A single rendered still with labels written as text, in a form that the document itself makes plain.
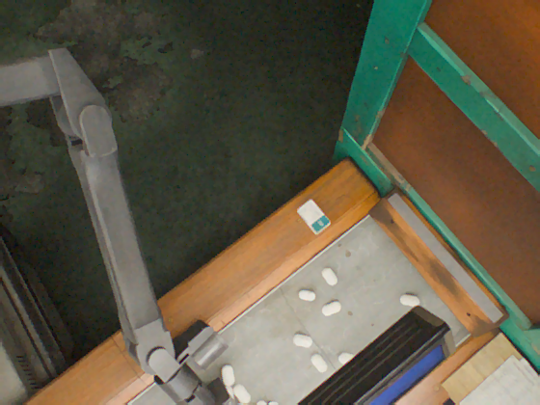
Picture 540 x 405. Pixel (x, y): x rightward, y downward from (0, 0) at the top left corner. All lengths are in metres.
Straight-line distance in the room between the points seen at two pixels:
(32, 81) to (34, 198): 1.32
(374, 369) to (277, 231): 0.44
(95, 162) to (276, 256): 0.44
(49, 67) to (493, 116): 0.56
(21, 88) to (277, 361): 0.66
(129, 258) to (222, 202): 1.09
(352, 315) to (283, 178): 0.91
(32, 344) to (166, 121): 0.89
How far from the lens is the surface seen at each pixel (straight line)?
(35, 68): 0.82
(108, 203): 0.86
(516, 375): 1.18
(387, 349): 0.80
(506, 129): 0.71
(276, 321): 1.14
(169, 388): 0.99
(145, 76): 2.16
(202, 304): 1.12
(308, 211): 1.12
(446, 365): 1.15
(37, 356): 1.63
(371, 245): 1.17
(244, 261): 1.12
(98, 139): 0.81
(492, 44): 0.67
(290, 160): 1.98
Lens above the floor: 1.87
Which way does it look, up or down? 75 degrees down
